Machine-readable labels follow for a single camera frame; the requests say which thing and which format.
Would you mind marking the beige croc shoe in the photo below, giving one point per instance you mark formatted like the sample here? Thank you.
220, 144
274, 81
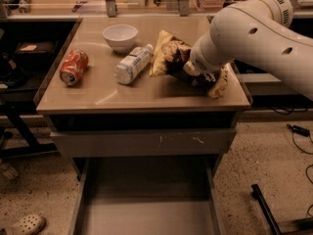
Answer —
31, 224

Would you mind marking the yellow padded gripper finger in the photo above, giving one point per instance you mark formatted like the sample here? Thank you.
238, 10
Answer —
190, 69

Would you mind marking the black box on shelf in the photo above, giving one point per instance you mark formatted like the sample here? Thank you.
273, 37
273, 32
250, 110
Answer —
36, 56

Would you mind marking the grey top drawer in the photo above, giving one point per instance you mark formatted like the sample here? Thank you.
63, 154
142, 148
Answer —
133, 143

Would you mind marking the white ceramic bowl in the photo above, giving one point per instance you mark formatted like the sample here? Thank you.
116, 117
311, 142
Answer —
120, 37

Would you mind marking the black table leg frame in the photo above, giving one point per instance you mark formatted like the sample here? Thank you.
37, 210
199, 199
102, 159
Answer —
13, 110

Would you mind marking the black power adapter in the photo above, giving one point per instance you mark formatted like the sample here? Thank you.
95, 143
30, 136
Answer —
299, 130

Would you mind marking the black metal floor bar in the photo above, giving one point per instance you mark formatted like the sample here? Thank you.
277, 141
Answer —
303, 226

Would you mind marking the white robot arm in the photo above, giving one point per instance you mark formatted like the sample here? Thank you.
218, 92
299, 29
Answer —
257, 32

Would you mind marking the crushed orange soda can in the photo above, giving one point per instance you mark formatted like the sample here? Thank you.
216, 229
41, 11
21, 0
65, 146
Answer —
74, 67

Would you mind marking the open middle drawer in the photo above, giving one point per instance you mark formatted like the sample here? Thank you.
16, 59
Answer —
172, 195

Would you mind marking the clear plastic water bottle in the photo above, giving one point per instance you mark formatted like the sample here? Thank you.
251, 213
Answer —
127, 69

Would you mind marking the grey drawer cabinet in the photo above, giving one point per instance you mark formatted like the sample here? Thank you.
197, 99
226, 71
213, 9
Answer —
99, 103

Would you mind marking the brown sea salt chip bag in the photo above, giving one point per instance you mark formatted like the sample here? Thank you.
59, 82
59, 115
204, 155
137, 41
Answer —
170, 56

